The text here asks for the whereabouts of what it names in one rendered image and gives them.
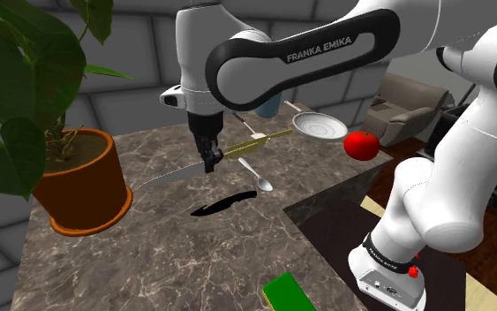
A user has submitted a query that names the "silver spoon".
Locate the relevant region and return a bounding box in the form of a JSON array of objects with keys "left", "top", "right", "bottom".
[{"left": 237, "top": 156, "right": 275, "bottom": 193}]

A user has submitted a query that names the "blue cup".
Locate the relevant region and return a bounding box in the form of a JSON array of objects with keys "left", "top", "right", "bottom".
[{"left": 254, "top": 92, "right": 283, "bottom": 120}]

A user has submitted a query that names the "white frying pan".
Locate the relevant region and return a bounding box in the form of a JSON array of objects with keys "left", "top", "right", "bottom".
[{"left": 282, "top": 99, "right": 350, "bottom": 143}]

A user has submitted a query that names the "green plant in orange pot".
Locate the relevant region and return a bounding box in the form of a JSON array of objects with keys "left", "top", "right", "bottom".
[{"left": 0, "top": 0, "right": 139, "bottom": 238}]

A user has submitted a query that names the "dark robot stand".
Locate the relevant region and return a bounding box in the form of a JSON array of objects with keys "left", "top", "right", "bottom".
[{"left": 282, "top": 197, "right": 469, "bottom": 311}]

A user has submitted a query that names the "red tomato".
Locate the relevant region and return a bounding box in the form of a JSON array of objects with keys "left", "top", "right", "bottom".
[{"left": 343, "top": 130, "right": 381, "bottom": 163}]

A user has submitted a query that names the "beige armchair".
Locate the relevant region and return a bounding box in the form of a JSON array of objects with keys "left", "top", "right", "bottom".
[{"left": 361, "top": 72, "right": 456, "bottom": 148}]

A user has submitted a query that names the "olive-handled bread knife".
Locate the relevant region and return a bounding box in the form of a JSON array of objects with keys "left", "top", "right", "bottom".
[{"left": 137, "top": 128, "right": 295, "bottom": 190}]

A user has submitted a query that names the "white spatula with black handle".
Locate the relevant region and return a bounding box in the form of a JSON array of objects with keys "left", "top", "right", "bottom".
[{"left": 231, "top": 111, "right": 269, "bottom": 141}]

